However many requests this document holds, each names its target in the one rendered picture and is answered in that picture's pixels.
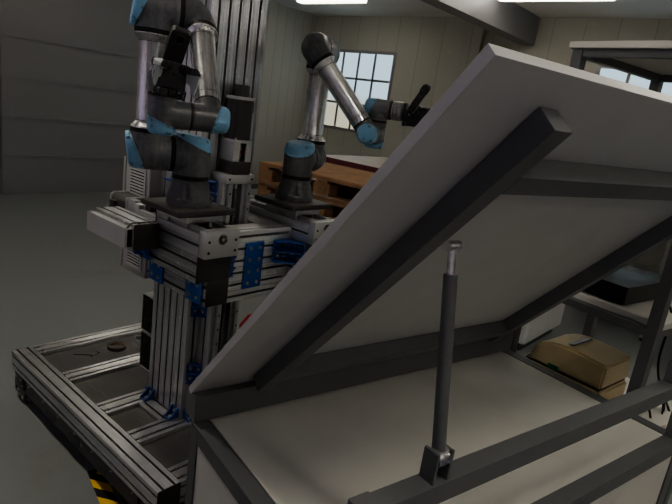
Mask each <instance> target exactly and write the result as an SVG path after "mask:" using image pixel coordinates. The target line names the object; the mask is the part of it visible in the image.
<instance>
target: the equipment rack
mask: <svg viewBox="0 0 672 504"><path fill-rule="evenodd" d="M569 48H572V49H573V53H572V57H571V61H570V65H569V67H573V68H576V69H580V70H583V71H584V67H585V63H586V61H589V62H593V63H596V64H599V65H602V66H605V67H609V68H612V69H615V70H618V71H621V72H625V73H628V74H631V75H634V76H638V77H641V78H644V79H647V80H650V81H651V82H650V85H649V90H652V91H656V92H659V93H661V90H662V87H663V83H672V40H654V41H570V45H569ZM573 297H575V298H577V299H575V298H573ZM573 297H571V298H569V299H568V300H566V301H564V302H562V303H563V304H565V305H568V306H570V307H573V308H575V309H578V310H580V311H583V312H585V313H588V314H587V317H586V321H585V325H584V328H583V332H582V335H586V336H589V337H591V338H593V336H594V332H595V328H596V325H597V321H598V318H600V319H603V320H606V321H608V322H611V323H613V324H616V325H618V326H621V327H623V328H626V329H628V330H631V331H633V332H636V333H638V334H641V335H643V338H642V342H641V345H640V348H639V351H638V355H637V358H636V361H635V365H634V368H633V371H632V375H631V378H628V377H626V378H624V379H625V382H626V387H625V390H624V393H623V394H626V393H628V392H631V391H633V390H636V389H639V388H641V387H644V386H645V385H646V382H647V379H648V376H649V373H650V369H651V366H652V363H653V360H654V356H655V353H656V350H657V347H658V344H659V340H660V338H662V337H665V336H669V335H672V313H670V310H669V308H670V306H671V308H672V242H671V245H670V249H669V252H668V255H667V259H666V262H665V265H664V269H663V272H662V275H661V279H660V282H659V285H658V288H657V292H656V295H655V298H654V300H649V301H644V302H639V303H634V304H628V305H619V304H617V303H615V302H612V301H610V300H607V299H604V298H601V297H599V296H596V295H593V294H590V293H588V292H585V291H581V292H579V293H578V294H576V295H574V296H573ZM578 299H580V300H578ZM581 300H582V301H581ZM583 301H585V302H583ZM586 302H588V303H590V304H588V303H586ZM601 308H603V309H601ZM604 309H606V310H604ZM607 310H609V311H611V312H609V311H607ZM612 312H614V313H612ZM615 313H617V314H619V315H617V314H615ZM620 315H622V316H624V317H622V316H620ZM625 317H627V318H625ZM628 318H630V319H632V320H630V319H628ZM633 320H635V321H638V322H640V323H638V322H635V321H633ZM641 323H643V324H645V325H643V324H641ZM521 329H522V327H520V328H518V329H517V330H515V331H513V333H514V336H513V340H512V344H511V349H510V350H512V351H513V352H515V353H516V350H517V345H518V341H519V337H520V333H521ZM668 405H669V408H670V412H669V411H668V410H667V407H666V404H665V411H664V412H663V414H661V411H662V404H661V405H659V406H657V407H655V408H652V409H650V410H651V416H652V418H649V412H648V411H646V412H643V413H641V414H639V416H641V417H643V418H645V419H647V420H648V421H650V422H652V423H654V424H656V425H658V426H660V427H662V428H664V429H666V427H667V424H668V421H669V418H670V414H671V411H672V400H670V401H668ZM671 491H672V477H671V480H670V483H669V486H668V489H667V492H666V495H665V498H664V501H663V504H667V503H668V500H669V497H670V494H671Z"/></svg>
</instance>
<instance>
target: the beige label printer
mask: <svg viewBox="0 0 672 504"><path fill-rule="evenodd" d="M526 357H527V359H529V360H531V361H533V362H535V363H537V364H539V365H541V366H543V367H545V368H547V369H549V370H551V371H553V372H555V373H557V374H558V375H560V376H562V377H564V378H566V379H568V380H570V381H572V382H574V383H576V384H578V385H580V386H582V387H584V388H586V389H588V390H590V391H592V392H594V393H596V394H598V395H600V396H602V397H603V398H605V399H607V400H610V399H613V398H615V397H618V396H621V395H623V393H624V390H625V387H626V382H625V379H624V378H626V376H627V373H628V369H629V366H630V363H631V358H630V355H628V354H626V353H624V352H622V351H620V350H618V349H616V348H614V347H612V346H610V345H608V344H606V343H604V342H601V341H599V340H596V339H594V338H591V337H589V336H586V335H581V334H565V335H562V336H558V337H555V338H552V339H548V340H545V341H542V342H539V343H538V344H536V345H535V347H534V348H533V350H532V351H531V353H530V354H528V355H527V356H526Z"/></svg>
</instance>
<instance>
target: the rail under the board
mask: <svg viewBox="0 0 672 504"><path fill-rule="evenodd" d="M513 336H514V333H513V332H511V333H510V334H508V335H506V336H505V337H503V338H501V339H500V340H498V341H495V342H489V340H488V339H485V340H480V341H475V342H470V343H465V344H460V345H455V346H453V354H452V363H454V362H458V361H463V360H467V359H471V358H476V357H480V356H484V355H488V354H493V353H497V352H501V351H506V350H510V349H511V344H512V340H513ZM437 361H438V349H436V350H431V351H426V352H421V353H417V354H412V355H407V356H402V357H397V358H392V359H387V360H383V361H378V362H373V363H368V364H363V365H358V366H353V367H349V368H344V369H339V370H334V371H329V372H324V373H319V374H315V375H310V376H305V377H300V378H295V379H290V380H285V381H280V382H279V383H278V384H277V385H276V386H275V387H273V388H272V389H269V390H264V391H260V392H258V391H257V388H256V385H255V381H250V382H245V383H240V384H235V385H230V386H224V387H219V388H214V389H209V390H204V391H199V392H194V393H190V391H189V387H187V395H186V408H185V412H186V413H187V414H188V416H189V417H190V419H191V420H192V421H193V423H196V422H200V421H204V420H209V419H213V418H217V417H222V416H226V415H230V414H235V413H239V412H243V411H247V410H252V409H256V408H260V407H265V406H269V405H273V404H278V403H282V402H286V401H291V400H295V399H299V398H303V397H308V396H312V395H316V394H321V393H325V392H329V391H334V390H338V389H342V388H346V387H351V386H355V385H359V384H364V383H368V382H372V381H377V380H381V379H385V378H389V377H394V376H398V375H402V374H407V373H411V372H415V371H420V370H424V369H428V368H433V367H437Z"/></svg>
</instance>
